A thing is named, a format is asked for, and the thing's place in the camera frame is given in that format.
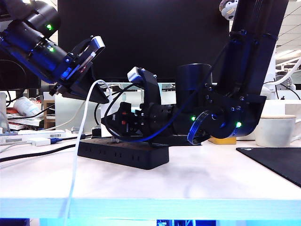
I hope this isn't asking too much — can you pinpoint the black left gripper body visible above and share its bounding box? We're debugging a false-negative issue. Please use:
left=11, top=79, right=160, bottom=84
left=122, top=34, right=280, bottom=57
left=49, top=37, right=95, bottom=97

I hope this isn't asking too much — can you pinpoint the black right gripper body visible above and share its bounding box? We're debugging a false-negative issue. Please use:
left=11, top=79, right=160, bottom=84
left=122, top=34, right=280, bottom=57
left=137, top=69, right=178, bottom=137

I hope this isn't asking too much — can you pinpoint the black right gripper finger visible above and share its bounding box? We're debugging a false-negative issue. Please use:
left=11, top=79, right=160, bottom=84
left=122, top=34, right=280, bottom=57
left=101, top=102, right=144, bottom=139

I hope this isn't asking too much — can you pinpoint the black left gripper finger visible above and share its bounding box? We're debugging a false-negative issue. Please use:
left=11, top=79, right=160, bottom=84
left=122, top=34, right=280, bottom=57
left=63, top=67, right=110, bottom=105

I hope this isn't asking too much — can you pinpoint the white charger cable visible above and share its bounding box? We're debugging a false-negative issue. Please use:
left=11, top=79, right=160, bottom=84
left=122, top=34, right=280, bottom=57
left=57, top=79, right=113, bottom=219

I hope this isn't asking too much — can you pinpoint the black power strip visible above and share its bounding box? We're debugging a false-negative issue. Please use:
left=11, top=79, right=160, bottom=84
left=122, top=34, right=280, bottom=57
left=77, top=137, right=170, bottom=171

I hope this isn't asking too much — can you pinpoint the wooden shelf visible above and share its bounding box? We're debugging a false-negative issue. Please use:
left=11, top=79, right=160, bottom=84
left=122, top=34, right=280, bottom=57
left=43, top=100, right=56, bottom=129

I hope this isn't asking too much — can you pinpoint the white plastic bottle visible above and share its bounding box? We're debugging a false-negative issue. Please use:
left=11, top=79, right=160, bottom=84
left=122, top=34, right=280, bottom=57
left=13, top=97, right=42, bottom=117

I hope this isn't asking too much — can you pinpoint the stack of books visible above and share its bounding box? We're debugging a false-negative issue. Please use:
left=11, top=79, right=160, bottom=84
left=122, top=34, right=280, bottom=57
left=6, top=110, right=45, bottom=131

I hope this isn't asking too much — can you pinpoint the long white barcode box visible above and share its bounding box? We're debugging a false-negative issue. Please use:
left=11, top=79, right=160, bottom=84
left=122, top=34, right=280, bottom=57
left=0, top=129, right=72, bottom=146

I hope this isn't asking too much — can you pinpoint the small white adapter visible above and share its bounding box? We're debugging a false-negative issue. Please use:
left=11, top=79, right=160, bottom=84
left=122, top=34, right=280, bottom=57
left=27, top=137, right=51, bottom=147

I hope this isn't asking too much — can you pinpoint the yellow tin box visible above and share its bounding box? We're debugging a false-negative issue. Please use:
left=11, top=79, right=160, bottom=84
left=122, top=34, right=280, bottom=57
left=208, top=137, right=237, bottom=145

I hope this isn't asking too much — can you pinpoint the large black AOC monitor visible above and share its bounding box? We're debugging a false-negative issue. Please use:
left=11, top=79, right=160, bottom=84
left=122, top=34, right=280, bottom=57
left=57, top=0, right=232, bottom=80

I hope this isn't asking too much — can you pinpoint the white ceramic mug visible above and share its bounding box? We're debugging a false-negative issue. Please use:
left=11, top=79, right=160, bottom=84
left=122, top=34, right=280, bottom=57
left=255, top=117, right=301, bottom=148

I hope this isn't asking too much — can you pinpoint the wooden mug lid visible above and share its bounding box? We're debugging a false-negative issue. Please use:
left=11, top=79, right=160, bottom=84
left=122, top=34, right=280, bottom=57
left=260, top=114, right=296, bottom=120

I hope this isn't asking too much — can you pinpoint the white board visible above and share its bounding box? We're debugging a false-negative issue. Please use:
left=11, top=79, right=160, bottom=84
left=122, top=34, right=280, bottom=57
left=264, top=44, right=277, bottom=93

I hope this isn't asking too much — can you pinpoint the grey purple plush toy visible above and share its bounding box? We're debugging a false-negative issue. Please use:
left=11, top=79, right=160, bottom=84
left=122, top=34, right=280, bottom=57
left=219, top=0, right=239, bottom=21

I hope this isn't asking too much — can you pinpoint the black mouse pad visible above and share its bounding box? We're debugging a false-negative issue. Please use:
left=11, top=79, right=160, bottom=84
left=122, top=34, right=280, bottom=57
left=236, top=147, right=301, bottom=188

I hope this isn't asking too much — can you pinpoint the white desk fan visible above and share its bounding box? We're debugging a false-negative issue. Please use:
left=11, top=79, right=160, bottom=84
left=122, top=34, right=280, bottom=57
left=275, top=73, right=297, bottom=91

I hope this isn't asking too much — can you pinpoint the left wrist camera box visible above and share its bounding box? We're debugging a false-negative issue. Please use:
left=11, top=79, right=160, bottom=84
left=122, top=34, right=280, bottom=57
left=90, top=35, right=105, bottom=58

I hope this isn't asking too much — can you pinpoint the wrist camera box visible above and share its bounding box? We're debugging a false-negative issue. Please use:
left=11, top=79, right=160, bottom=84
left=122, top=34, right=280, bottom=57
left=127, top=66, right=144, bottom=83
left=90, top=35, right=105, bottom=58

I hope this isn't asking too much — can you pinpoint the grey monitor cable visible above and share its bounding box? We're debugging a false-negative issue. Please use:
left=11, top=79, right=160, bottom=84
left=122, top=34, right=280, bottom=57
left=43, top=101, right=86, bottom=131

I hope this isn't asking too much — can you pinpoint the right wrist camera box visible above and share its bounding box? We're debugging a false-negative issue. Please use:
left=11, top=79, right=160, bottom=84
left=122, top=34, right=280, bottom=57
left=127, top=66, right=144, bottom=83

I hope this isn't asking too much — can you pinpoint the black cable with blue plug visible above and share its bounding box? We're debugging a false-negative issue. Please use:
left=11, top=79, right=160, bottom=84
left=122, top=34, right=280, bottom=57
left=50, top=133, right=87, bottom=144

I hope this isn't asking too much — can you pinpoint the thick black power strip cable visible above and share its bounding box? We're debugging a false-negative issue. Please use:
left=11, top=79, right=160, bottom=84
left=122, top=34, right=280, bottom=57
left=0, top=143, right=79, bottom=162

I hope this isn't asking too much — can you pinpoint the white hose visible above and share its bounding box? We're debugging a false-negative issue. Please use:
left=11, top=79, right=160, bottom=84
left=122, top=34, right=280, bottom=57
left=263, top=57, right=301, bottom=86

